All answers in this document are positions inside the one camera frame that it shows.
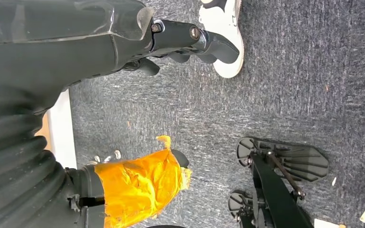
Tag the small pale scrap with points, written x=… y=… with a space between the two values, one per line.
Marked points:
x=334 y=181

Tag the small orange scrap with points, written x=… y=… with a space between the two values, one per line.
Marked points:
x=342 y=226

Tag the white wooden board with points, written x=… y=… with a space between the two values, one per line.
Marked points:
x=61 y=132

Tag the white sneaker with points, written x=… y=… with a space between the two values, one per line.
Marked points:
x=226 y=41

